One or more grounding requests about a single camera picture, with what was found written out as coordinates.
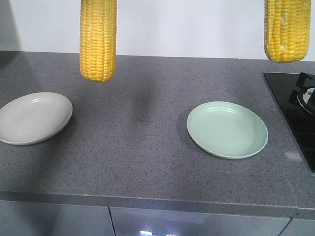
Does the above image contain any yellow corn cob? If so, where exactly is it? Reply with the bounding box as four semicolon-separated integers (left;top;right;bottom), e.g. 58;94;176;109
80;0;117;82
264;0;311;63

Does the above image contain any grey right cabinet door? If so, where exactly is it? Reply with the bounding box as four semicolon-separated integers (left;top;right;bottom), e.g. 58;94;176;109
109;207;290;236

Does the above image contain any grey cabinet door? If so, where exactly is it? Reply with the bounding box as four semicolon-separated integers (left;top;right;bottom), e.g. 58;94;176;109
0;200;114;236
109;207;290;236

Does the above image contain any black glass gas stove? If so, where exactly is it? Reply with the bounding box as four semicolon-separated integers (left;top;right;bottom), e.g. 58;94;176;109
264;73;315;172

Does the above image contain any black stove pan support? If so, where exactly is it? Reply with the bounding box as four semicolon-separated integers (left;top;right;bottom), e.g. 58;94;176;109
288;72;315;116

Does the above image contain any grey left cabinet door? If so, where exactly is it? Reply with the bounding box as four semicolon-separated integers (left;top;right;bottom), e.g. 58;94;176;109
0;200;114;236

